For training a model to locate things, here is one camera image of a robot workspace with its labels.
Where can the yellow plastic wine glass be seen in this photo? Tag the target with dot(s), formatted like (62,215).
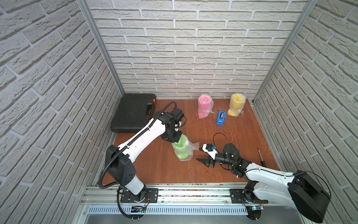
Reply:
(237,105)

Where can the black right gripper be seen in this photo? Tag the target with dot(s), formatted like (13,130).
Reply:
(206,162)

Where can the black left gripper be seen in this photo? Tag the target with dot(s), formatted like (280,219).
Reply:
(172,137)

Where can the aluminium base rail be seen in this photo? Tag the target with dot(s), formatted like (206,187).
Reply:
(175,199)

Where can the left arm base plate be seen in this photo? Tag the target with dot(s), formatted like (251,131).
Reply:
(146,195)

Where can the blue tape dispenser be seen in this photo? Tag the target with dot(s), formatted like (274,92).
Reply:
(221,118)

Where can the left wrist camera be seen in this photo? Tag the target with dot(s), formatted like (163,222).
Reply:
(177,114)

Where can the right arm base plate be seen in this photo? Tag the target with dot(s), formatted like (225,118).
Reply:
(241,196)

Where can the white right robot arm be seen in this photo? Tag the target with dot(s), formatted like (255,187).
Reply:
(297,190)

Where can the black plastic tool case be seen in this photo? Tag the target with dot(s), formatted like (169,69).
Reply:
(133,113)

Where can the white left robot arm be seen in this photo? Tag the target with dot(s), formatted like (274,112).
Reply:
(119,169)

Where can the black handled screwdriver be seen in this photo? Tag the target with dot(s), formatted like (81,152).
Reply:
(263,163)

